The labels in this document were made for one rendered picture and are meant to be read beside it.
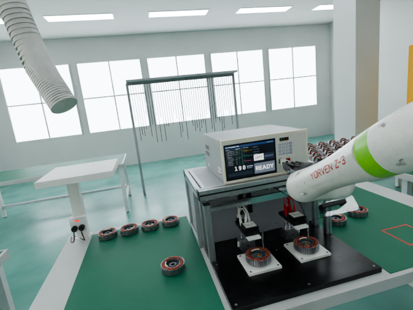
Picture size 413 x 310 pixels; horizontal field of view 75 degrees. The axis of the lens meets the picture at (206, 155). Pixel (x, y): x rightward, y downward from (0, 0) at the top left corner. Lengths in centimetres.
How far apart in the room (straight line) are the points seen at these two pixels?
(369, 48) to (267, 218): 412
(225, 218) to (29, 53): 147
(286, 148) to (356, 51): 387
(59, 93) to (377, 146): 162
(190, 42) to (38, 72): 610
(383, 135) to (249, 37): 770
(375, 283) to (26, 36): 214
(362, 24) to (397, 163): 466
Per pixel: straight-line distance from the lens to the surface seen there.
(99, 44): 763
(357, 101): 510
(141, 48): 756
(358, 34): 515
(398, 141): 60
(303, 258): 134
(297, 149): 138
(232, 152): 123
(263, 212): 152
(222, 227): 147
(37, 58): 194
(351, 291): 127
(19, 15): 205
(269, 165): 132
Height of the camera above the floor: 151
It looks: 12 degrees down
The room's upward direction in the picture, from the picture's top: 6 degrees counter-clockwise
